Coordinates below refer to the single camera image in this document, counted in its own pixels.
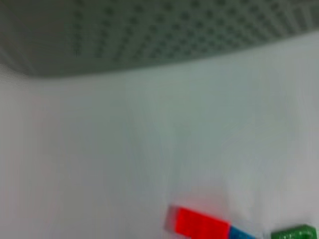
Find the grey perforated storage bin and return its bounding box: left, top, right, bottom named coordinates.
left=0, top=0, right=319, bottom=78

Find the dark red long brick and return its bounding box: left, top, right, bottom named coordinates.
left=165, top=205, right=231, bottom=239

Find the blue square brick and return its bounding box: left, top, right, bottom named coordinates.
left=228, top=225, right=262, bottom=239

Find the green rectangular brick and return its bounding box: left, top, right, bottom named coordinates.
left=270, top=224, right=317, bottom=239

